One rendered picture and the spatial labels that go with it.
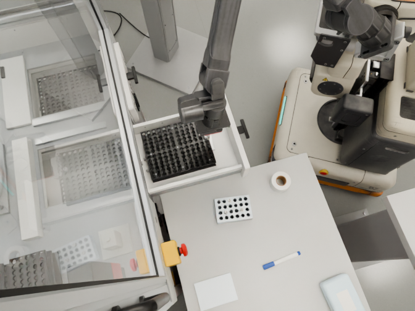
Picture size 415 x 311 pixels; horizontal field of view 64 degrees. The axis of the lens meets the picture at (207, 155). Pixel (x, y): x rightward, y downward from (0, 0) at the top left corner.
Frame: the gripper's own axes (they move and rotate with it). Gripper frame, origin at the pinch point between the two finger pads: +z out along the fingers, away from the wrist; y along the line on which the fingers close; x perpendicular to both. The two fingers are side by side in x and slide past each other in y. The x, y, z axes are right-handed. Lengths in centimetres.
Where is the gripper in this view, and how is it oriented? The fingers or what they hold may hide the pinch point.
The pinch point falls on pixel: (208, 132)
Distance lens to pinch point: 106.7
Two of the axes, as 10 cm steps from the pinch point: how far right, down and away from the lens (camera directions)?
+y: -9.5, 2.3, -1.9
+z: -1.0, 3.4, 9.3
